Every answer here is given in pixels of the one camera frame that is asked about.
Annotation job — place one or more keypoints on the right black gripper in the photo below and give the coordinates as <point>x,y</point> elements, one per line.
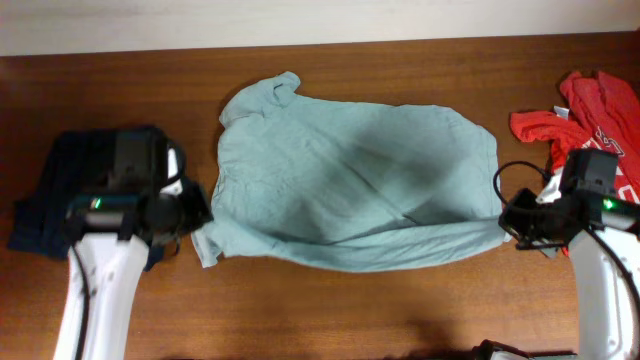
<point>511,218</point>

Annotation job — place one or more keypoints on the dark navy garment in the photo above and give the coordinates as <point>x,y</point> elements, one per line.
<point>75,159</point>

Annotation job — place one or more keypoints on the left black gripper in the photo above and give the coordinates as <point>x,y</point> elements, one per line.
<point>201,214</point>

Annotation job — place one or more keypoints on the light teal t-shirt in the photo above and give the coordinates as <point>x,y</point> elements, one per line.
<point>349,186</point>

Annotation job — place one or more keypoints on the red printed t-shirt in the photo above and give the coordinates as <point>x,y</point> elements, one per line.
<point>603,113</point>

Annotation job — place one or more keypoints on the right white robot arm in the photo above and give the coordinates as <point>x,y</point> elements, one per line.
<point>600,231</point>

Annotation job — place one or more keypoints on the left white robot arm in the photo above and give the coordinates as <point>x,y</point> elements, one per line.
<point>141,199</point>

